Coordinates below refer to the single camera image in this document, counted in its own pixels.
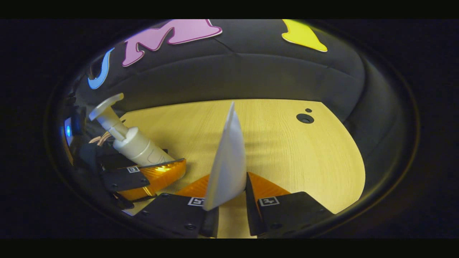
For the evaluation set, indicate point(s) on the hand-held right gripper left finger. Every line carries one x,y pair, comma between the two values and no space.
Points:
209,224

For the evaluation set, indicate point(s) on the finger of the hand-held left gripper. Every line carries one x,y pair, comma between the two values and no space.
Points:
122,179

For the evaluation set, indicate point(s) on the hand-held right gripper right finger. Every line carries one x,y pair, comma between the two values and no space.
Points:
252,215

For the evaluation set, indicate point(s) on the white pump bottle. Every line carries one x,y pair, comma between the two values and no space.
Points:
140,147

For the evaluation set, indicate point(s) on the white squeeze tube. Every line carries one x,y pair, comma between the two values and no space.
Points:
229,161

